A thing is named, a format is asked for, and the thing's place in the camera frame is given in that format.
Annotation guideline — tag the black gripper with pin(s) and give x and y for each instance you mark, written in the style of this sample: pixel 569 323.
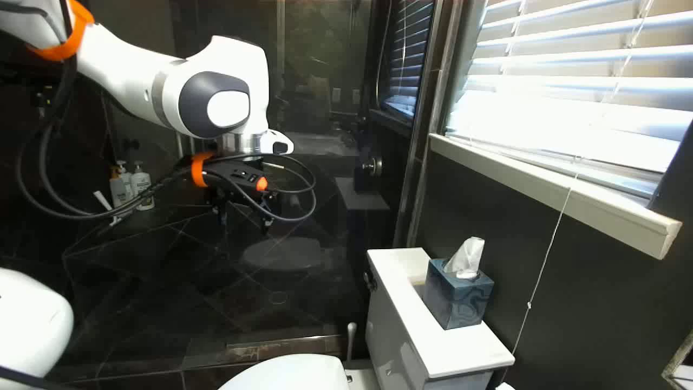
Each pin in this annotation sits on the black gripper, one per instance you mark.
pixel 234 177

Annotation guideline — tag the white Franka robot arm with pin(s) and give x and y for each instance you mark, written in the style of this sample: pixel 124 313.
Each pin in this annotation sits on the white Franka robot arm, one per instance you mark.
pixel 143 79

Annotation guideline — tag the white toilet seat lid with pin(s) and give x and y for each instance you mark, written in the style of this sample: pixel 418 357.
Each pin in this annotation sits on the white toilet seat lid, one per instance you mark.
pixel 289 373

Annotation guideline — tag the white toilet tank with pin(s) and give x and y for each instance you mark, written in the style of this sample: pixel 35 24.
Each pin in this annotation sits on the white toilet tank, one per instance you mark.
pixel 391 339
pixel 425 326

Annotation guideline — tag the clear soap bottle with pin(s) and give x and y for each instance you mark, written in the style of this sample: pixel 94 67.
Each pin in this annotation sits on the clear soap bottle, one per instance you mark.
pixel 119 189
pixel 143 187

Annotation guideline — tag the metal door knob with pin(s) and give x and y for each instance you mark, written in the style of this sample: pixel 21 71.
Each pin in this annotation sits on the metal door knob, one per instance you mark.
pixel 371 168

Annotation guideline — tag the metal water supply pipe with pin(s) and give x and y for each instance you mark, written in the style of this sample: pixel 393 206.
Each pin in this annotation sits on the metal water supply pipe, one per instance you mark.
pixel 351 341

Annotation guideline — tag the dark window blinds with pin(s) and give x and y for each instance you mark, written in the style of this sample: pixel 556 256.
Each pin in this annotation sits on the dark window blinds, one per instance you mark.
pixel 408 58

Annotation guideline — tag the white tissue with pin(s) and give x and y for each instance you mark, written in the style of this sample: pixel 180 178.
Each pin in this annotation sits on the white tissue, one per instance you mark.
pixel 467 259

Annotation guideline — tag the blue tissue box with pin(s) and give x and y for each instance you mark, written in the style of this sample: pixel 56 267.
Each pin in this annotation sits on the blue tissue box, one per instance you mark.
pixel 455 300

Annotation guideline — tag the white window sill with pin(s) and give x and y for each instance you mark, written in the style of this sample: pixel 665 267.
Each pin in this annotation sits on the white window sill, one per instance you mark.
pixel 564 192

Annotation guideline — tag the white window blinds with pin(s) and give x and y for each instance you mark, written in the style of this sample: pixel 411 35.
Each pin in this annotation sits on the white window blinds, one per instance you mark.
pixel 577 87

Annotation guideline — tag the white frame corner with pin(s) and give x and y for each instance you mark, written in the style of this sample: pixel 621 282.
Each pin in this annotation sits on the white frame corner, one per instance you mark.
pixel 679 365

